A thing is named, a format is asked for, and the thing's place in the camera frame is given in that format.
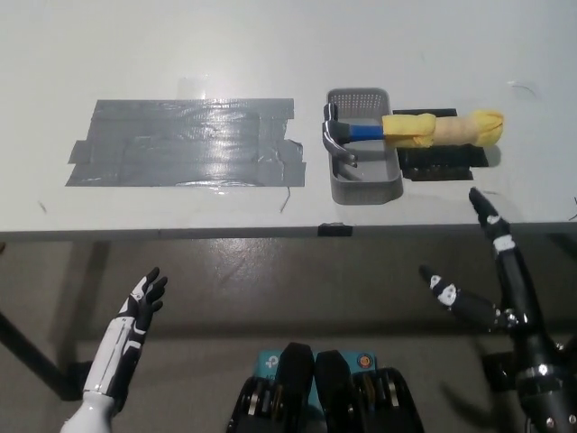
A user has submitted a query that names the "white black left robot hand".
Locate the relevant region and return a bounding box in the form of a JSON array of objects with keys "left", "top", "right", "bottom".
[{"left": 82, "top": 266, "right": 169, "bottom": 414}]

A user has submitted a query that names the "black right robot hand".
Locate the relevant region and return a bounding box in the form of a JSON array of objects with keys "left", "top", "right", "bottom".
[{"left": 417, "top": 186, "right": 569, "bottom": 376}]

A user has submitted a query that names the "hammer with yellow handle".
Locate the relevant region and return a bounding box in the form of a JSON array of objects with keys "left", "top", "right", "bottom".
[{"left": 320, "top": 102, "right": 505, "bottom": 166}]

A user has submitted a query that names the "black table leg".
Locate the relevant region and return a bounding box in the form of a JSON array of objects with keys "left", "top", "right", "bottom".
[{"left": 0, "top": 309, "right": 69, "bottom": 401}]

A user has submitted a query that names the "black floor tape patch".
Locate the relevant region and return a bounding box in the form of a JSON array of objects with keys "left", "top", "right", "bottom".
[{"left": 480, "top": 353, "right": 520, "bottom": 394}]

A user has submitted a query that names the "grey plastic basket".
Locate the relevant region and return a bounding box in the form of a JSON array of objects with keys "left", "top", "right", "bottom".
[{"left": 325, "top": 87, "right": 406, "bottom": 204}]

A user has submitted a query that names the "small black tape strip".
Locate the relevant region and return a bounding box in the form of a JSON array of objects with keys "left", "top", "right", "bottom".
[{"left": 316, "top": 221, "right": 355, "bottom": 238}]

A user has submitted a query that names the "grey duct tape patch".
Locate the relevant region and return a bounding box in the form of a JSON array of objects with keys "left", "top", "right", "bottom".
[{"left": 64, "top": 96, "right": 308, "bottom": 189}]

